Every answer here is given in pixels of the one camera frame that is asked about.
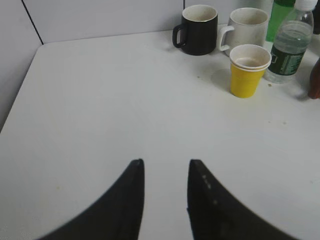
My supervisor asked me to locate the white ceramic mug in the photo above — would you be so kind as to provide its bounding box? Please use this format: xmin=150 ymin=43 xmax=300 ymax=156
xmin=216 ymin=7 xmax=269 ymax=55

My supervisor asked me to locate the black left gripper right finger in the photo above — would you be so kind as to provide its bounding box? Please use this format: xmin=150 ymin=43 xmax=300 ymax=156
xmin=187 ymin=159 xmax=292 ymax=240

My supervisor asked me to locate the black ceramic mug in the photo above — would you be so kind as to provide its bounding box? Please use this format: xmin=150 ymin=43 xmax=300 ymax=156
xmin=172 ymin=4 xmax=218 ymax=56

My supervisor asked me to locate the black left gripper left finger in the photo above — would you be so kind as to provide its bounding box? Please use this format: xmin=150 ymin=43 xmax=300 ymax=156
xmin=43 ymin=159 xmax=145 ymax=240

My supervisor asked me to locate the dark red ceramic mug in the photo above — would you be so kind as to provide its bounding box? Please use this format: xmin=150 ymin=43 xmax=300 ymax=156
xmin=307 ymin=58 xmax=320 ymax=99

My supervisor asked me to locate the yellow paper cup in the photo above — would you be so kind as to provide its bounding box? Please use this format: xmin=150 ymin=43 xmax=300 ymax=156
xmin=229 ymin=44 xmax=272 ymax=99

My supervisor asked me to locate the clear water bottle green label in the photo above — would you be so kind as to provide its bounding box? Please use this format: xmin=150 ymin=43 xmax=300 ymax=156
xmin=264 ymin=0 xmax=318 ymax=84

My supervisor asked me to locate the green soda bottle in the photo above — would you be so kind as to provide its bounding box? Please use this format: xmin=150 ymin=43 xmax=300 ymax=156
xmin=265 ymin=0 xmax=296 ymax=42

